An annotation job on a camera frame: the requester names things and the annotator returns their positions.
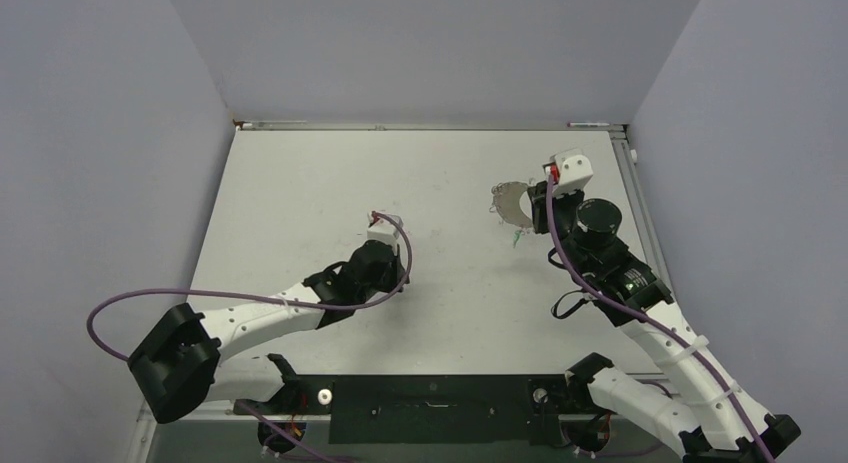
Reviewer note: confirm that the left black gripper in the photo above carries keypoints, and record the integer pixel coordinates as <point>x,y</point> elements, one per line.
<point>397,271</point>

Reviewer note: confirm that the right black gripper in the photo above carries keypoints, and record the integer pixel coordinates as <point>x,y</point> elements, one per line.
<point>539,194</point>

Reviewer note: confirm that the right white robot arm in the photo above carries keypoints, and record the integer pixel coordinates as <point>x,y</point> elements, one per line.
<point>712,418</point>

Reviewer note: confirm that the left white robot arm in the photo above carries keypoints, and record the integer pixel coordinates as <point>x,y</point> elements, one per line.
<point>191,357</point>

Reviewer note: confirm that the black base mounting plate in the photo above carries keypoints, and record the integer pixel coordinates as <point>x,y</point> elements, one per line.
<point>428,409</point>

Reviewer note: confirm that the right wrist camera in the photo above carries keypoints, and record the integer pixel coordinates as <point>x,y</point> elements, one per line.
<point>571,170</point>

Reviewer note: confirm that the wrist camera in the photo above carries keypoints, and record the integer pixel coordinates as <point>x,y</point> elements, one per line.
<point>381,230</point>
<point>571,170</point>

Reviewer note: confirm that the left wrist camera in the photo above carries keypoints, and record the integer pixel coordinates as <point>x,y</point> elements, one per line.
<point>381,230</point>

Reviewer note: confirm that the aluminium rail right edge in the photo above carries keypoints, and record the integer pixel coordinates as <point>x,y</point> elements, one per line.
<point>627,162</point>

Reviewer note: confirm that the aluminium rail edge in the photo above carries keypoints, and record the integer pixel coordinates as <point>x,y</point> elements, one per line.
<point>627,162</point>
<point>340,126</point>

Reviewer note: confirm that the aluminium rail back edge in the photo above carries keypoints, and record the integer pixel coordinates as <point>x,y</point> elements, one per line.
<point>340,126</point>

